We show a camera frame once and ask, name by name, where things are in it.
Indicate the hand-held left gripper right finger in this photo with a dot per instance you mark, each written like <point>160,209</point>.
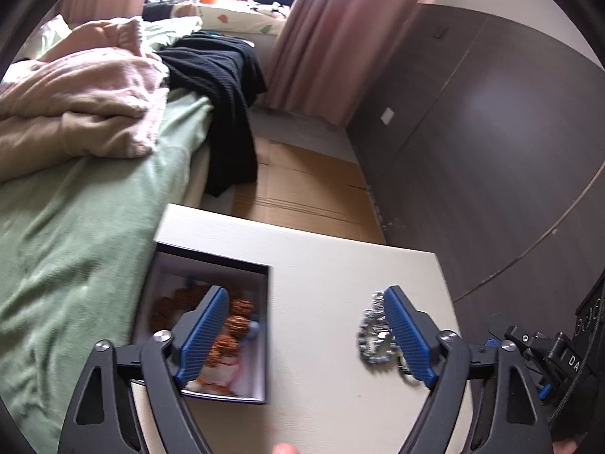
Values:
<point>409,335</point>

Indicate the white wall switch plate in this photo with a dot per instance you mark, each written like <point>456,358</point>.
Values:
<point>388,116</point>

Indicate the dark wood wardrobe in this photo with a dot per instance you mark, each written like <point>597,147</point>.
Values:
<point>472,151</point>

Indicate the white pillow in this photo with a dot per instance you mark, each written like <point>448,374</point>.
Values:
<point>47,35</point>

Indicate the black knitted garment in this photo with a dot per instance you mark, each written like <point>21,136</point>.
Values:
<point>222,104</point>

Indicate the pink fleece blanket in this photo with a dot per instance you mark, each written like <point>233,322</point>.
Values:
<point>71,104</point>

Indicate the white jewelry box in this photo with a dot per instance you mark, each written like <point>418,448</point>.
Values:
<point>262,340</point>

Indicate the green bed sheet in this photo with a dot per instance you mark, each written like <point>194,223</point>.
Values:
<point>71,246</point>

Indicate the flattened cardboard sheet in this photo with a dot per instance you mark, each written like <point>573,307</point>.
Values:
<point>302,184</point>

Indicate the floral print pillow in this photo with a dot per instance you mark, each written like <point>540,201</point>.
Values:
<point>236,16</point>

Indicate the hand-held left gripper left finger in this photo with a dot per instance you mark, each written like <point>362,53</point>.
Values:
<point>203,335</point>

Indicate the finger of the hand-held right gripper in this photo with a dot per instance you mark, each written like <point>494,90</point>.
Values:
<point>496,325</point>

